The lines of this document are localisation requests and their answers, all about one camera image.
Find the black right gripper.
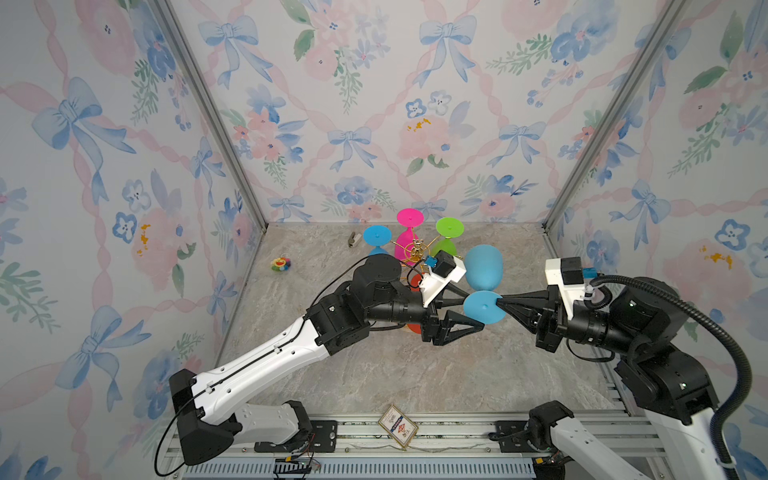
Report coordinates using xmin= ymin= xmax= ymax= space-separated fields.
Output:
xmin=496 ymin=281 xmax=638 ymax=356

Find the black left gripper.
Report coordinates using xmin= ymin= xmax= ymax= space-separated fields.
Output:
xmin=366 ymin=284 xmax=481 ymax=344

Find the red wine glass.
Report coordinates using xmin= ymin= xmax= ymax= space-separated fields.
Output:
xmin=408 ymin=273 xmax=422 ymax=334

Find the light blue wine glass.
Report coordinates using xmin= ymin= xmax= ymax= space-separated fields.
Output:
xmin=463 ymin=245 xmax=505 ymax=325

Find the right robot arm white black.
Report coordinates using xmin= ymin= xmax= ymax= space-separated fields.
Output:
xmin=496 ymin=275 xmax=753 ymax=479

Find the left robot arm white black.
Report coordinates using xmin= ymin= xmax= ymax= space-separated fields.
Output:
xmin=168 ymin=254 xmax=484 ymax=467

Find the magenta wine glass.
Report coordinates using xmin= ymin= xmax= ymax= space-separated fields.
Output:
xmin=394 ymin=208 xmax=424 ymax=264

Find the green wine glass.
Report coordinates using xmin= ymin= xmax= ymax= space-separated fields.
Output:
xmin=429 ymin=217 xmax=465 ymax=257

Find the cyan wine glass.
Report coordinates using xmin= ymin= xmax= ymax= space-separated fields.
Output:
xmin=363 ymin=225 xmax=392 ymax=255

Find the small beige tape dispenser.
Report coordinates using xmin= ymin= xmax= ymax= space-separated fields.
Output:
xmin=348 ymin=234 xmax=362 ymax=248

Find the small framed card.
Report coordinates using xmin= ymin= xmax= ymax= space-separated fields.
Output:
xmin=378 ymin=405 xmax=419 ymax=448

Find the rainbow flower plush toy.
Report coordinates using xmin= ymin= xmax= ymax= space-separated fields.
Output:
xmin=270 ymin=257 xmax=292 ymax=272

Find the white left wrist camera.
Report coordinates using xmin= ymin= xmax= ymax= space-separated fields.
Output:
xmin=419 ymin=251 xmax=466 ymax=307

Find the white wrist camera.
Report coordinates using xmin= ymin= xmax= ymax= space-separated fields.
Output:
xmin=545 ymin=257 xmax=594 ymax=320
xmin=419 ymin=251 xmax=466 ymax=307

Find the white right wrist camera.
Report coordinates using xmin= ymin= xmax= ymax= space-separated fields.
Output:
xmin=545 ymin=257 xmax=594 ymax=320

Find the gold wire glass rack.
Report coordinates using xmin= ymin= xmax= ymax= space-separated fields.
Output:
xmin=391 ymin=235 xmax=443 ymax=267

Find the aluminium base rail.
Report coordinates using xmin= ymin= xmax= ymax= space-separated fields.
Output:
xmin=153 ymin=412 xmax=586 ymax=479

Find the aluminium corner post right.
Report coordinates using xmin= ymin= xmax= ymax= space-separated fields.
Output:
xmin=542 ymin=0 xmax=690 ymax=234

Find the aluminium corner post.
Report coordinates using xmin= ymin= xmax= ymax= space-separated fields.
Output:
xmin=542 ymin=0 xmax=690 ymax=234
xmin=148 ymin=0 xmax=268 ymax=234

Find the aluminium corner post left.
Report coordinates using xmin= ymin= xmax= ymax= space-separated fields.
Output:
xmin=148 ymin=0 xmax=268 ymax=234

